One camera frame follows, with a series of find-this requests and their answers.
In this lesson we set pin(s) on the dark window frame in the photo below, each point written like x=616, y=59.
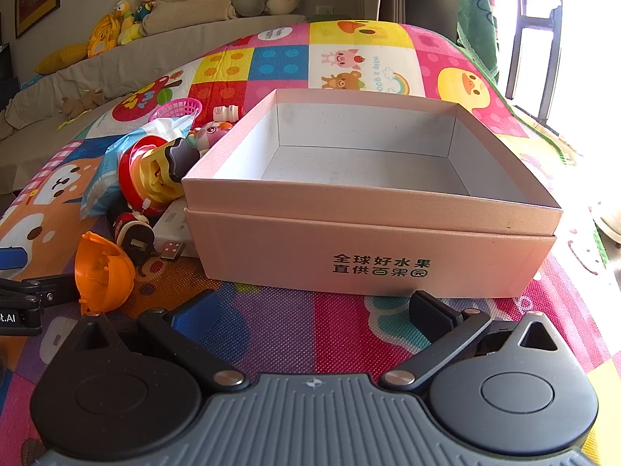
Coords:
x=546, y=87

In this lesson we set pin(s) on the yellow striped plush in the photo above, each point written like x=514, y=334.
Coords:
x=103, y=36

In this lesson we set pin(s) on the small white bottle toy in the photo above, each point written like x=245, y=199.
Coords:
x=227, y=112

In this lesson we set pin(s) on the white plant pot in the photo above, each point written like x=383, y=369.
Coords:
x=609, y=223

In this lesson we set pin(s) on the pink green figure toy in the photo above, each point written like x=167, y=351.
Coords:
x=213, y=132

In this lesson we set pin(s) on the brown plush toy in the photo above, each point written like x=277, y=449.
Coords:
x=80, y=103

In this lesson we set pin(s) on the beige folded blanket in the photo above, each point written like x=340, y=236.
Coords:
x=194, y=9

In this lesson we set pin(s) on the pink plastic basket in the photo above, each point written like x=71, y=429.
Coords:
x=182, y=106

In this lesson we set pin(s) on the orange plastic capsule half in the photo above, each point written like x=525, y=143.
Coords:
x=111, y=276

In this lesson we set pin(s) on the colourful cartoon play mat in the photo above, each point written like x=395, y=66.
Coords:
x=301, y=320

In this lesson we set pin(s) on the cartoon boy doll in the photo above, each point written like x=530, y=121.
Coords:
x=143, y=5

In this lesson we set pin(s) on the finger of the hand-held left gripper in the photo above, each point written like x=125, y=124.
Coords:
x=43, y=289
x=12, y=258

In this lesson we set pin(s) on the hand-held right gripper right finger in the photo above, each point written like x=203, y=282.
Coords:
x=432, y=318

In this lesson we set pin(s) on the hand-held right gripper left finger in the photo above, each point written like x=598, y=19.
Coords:
x=194, y=318

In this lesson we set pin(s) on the pink cardboard box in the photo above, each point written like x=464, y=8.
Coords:
x=388, y=252

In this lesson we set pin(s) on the green hanging towel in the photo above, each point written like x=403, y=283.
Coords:
x=478, y=19

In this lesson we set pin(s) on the white charger with plug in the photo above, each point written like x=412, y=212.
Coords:
x=170, y=225

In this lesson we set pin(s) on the red yellow bearded figure toy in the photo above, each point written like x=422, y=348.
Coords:
x=145, y=170

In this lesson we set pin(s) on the sofa with beige cover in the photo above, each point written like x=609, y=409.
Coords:
x=63, y=77

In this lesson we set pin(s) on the yellow bird plush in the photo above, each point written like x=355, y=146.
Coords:
x=123, y=17

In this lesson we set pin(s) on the yellow pillow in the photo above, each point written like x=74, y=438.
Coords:
x=60, y=58

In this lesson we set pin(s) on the blue white tissue pack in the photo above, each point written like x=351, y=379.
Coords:
x=111, y=165

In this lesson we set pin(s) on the wind-up doll toy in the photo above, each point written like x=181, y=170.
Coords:
x=131, y=233

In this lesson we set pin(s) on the wall socket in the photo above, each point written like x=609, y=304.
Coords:
x=325, y=9

